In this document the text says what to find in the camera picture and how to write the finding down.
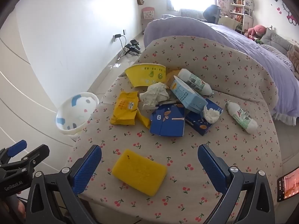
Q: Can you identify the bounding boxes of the black devices on charging stand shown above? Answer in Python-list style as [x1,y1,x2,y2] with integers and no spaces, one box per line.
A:
[124,40,142,56]

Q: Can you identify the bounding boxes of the black charger with cable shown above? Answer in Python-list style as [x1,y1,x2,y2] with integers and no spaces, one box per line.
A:
[113,34,127,59]

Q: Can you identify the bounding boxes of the yellow snack packet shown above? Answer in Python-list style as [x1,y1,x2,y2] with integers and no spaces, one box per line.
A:
[110,91,151,129]

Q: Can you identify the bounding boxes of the grey plush pillow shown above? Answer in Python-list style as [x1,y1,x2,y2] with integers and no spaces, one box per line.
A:
[259,28,295,57]

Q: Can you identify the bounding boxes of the pink plush toy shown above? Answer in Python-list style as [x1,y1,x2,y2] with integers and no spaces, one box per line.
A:
[244,25,267,40]

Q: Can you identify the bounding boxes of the paper wrapper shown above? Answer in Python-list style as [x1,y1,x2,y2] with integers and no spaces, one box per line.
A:
[139,83,171,111]

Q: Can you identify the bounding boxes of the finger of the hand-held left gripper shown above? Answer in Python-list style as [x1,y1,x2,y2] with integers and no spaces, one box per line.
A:
[0,144,50,173]
[0,139,28,167]

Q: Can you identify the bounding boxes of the light blue milk carton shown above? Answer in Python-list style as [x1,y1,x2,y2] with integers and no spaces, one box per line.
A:
[169,76,208,115]

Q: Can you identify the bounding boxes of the yellow sponge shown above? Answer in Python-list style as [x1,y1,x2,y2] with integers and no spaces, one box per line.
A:
[112,149,168,197]

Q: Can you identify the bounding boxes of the grey sofa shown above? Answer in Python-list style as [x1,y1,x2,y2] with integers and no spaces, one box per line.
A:
[179,8,207,20]

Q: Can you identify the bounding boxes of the purple blanket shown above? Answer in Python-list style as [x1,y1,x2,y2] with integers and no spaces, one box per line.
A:
[143,15,299,125]

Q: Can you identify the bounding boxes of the white bottle green label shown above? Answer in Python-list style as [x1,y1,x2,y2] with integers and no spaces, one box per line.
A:
[225,100,258,135]
[177,68,214,96]

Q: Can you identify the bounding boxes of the orange peel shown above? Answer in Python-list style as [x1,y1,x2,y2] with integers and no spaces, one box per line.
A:
[165,69,181,85]

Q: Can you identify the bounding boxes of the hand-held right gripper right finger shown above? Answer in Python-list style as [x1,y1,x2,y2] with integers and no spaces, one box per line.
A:
[197,144,276,224]

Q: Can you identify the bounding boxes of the black chair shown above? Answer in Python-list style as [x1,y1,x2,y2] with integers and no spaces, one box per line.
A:
[202,4,221,24]

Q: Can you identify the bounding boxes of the yellow paper cup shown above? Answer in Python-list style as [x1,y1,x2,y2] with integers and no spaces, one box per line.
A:
[124,63,167,88]

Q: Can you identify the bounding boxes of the white tissue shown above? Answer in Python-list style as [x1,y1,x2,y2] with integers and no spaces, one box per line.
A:
[202,105,221,124]

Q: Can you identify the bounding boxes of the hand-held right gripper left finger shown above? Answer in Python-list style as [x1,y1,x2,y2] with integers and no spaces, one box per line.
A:
[25,145,102,224]

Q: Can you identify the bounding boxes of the white bin blue pattern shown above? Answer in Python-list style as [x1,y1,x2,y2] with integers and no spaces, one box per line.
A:
[55,92,100,137]

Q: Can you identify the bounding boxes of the brown fuzzy pillow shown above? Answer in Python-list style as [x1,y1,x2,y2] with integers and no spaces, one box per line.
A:
[287,44,299,73]

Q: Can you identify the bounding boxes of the pink wall stickers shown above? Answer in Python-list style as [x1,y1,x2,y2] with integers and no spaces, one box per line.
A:
[266,0,299,27]

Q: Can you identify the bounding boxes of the white bookshelf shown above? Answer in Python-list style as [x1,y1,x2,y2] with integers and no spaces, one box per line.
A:
[229,0,255,34]

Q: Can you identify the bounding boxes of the black smartphone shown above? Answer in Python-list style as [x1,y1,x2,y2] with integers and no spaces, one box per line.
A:
[277,167,299,203]

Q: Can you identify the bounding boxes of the dark blue drink carton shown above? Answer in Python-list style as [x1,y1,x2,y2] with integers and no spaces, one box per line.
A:
[185,98,224,136]
[149,104,186,138]

